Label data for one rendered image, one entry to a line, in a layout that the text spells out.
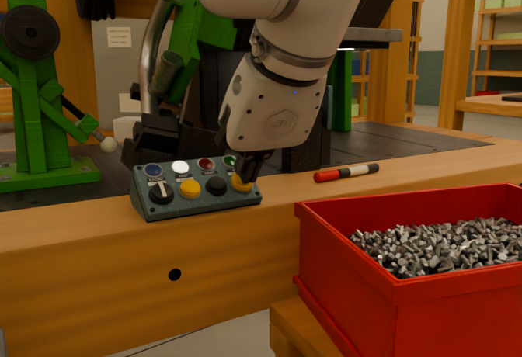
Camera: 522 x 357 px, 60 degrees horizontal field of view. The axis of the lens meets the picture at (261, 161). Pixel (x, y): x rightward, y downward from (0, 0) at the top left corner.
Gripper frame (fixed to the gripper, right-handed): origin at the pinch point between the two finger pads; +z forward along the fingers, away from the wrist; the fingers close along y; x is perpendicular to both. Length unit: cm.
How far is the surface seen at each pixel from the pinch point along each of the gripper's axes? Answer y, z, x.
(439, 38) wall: 833, 355, 604
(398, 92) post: 84, 33, 50
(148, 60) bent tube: -2.2, 11.1, 37.5
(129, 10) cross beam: 2, 20, 71
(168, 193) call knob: -10.0, 2.6, -0.8
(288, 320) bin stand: -0.3, 7.0, -17.6
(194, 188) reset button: -6.8, 2.6, -0.6
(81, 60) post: -11, 25, 56
